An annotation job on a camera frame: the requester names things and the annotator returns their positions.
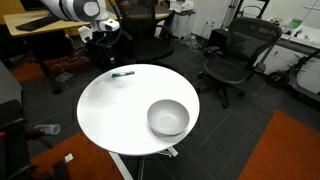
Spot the orange handled black clamp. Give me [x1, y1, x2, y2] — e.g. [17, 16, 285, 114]
[0, 117, 54, 150]

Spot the black mesh office chair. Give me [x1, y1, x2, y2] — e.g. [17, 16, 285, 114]
[197, 16, 284, 109]

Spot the wooden top desk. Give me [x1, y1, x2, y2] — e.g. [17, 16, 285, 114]
[3, 9, 118, 95]

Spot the white printer box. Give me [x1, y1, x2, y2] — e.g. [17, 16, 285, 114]
[168, 0, 195, 14]

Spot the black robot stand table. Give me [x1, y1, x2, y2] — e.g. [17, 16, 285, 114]
[0, 61, 38, 180]

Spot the black computer monitor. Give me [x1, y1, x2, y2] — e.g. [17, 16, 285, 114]
[19, 0, 48, 12]

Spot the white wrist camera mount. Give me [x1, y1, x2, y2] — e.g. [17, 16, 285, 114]
[77, 18, 121, 43]

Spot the black keyboard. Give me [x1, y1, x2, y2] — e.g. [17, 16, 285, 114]
[14, 15, 64, 33]

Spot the white table base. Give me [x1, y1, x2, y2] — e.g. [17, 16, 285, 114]
[108, 146, 179, 180]

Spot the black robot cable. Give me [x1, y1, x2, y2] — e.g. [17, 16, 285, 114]
[95, 0, 124, 48]

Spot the teal black marker pen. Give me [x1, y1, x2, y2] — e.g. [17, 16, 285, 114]
[111, 70, 136, 79]

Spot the white cabinet desk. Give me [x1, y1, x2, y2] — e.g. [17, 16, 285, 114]
[256, 18, 320, 83]

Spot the grey round bowl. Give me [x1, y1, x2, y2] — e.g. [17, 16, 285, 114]
[146, 98, 191, 137]

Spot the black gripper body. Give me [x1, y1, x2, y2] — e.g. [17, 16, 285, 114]
[93, 30, 114, 52]

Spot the black floor box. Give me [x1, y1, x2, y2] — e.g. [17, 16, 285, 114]
[209, 27, 232, 52]

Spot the small white floor scrap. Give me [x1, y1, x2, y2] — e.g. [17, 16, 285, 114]
[63, 152, 75, 164]

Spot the black high back chair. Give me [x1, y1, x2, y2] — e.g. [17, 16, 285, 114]
[114, 0, 175, 65]

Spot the black kick scooter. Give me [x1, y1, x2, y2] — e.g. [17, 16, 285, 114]
[265, 49, 320, 105]

